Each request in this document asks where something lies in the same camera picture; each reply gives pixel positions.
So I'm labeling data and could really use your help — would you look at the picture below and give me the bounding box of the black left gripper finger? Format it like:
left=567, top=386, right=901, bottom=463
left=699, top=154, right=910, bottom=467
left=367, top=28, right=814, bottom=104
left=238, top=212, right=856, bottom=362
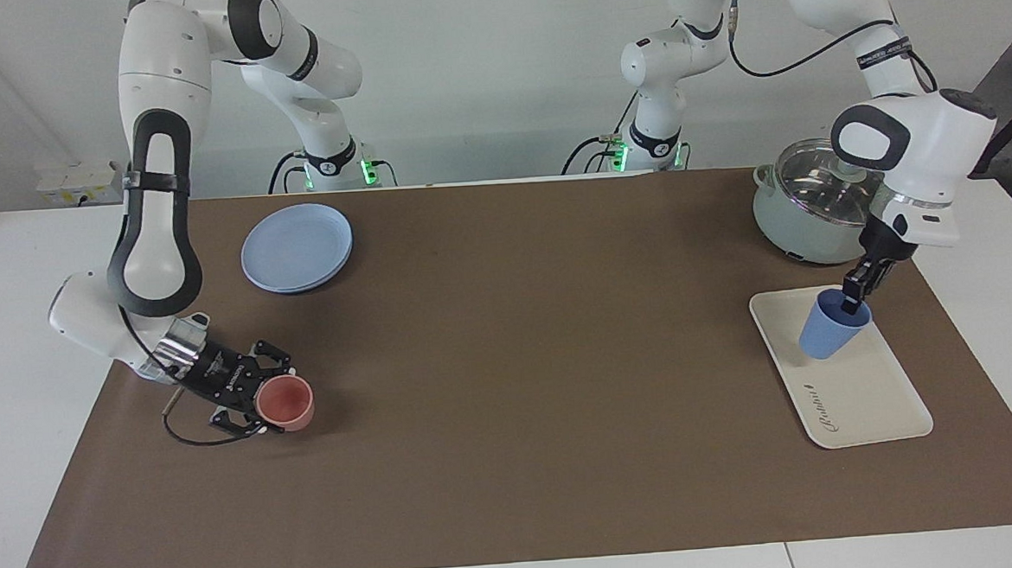
left=840, top=265, right=877, bottom=316
left=865, top=252, right=900, bottom=297

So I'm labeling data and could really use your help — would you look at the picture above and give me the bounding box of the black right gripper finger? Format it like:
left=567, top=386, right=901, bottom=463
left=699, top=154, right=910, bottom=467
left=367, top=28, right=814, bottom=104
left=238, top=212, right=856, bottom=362
left=208, top=404, right=272, bottom=442
left=247, top=336, right=297, bottom=385

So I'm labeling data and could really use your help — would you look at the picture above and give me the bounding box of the dark blue plastic cup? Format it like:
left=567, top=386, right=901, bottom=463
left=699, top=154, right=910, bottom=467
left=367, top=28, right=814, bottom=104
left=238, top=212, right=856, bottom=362
left=796, top=285, right=875, bottom=363

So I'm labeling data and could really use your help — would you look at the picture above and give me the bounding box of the pink plastic cup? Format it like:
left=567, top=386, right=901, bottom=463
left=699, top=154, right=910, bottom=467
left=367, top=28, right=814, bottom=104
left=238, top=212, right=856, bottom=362
left=253, top=373, right=318, bottom=435

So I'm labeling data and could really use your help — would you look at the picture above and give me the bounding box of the cream rectangular tray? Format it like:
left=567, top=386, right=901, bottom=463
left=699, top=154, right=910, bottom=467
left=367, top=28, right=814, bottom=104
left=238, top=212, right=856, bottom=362
left=747, top=279, right=935, bottom=454

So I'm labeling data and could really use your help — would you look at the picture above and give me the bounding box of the pale green cooking pot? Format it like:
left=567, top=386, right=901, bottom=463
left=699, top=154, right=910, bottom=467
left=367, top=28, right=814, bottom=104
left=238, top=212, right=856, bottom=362
left=749, top=156, right=891, bottom=269

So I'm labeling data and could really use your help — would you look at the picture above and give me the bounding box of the glass pot lid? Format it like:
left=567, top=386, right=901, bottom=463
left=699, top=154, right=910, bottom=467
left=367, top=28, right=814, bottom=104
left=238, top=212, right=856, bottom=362
left=757, top=133, right=890, bottom=232

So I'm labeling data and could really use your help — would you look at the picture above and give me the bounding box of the pale blue plate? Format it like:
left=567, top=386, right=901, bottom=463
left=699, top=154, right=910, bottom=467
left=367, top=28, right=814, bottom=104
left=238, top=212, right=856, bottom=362
left=238, top=201, right=357, bottom=297

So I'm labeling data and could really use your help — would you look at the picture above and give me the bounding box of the black stand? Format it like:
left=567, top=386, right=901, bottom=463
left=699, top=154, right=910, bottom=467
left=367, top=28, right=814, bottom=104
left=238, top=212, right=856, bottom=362
left=964, top=85, right=1012, bottom=179

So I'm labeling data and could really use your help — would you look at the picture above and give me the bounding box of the white power strip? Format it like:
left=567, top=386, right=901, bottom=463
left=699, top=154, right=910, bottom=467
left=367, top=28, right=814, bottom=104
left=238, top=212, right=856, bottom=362
left=35, top=159, right=127, bottom=209

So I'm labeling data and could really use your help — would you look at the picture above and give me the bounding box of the brown table mat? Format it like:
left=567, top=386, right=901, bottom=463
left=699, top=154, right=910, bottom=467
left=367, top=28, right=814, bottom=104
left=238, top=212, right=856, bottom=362
left=0, top=152, right=1012, bottom=568

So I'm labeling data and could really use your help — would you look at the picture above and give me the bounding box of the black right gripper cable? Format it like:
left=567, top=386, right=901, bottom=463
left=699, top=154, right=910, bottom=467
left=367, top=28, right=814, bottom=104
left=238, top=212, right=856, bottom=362
left=118, top=296, right=266, bottom=452

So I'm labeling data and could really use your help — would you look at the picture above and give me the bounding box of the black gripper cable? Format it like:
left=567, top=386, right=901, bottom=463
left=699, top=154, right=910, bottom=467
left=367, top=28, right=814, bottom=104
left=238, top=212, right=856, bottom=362
left=725, top=0, right=940, bottom=105
left=118, top=296, right=266, bottom=452

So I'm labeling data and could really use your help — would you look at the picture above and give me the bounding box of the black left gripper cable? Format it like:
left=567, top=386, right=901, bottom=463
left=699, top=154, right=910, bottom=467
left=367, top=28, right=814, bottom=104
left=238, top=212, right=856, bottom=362
left=725, top=0, right=940, bottom=105

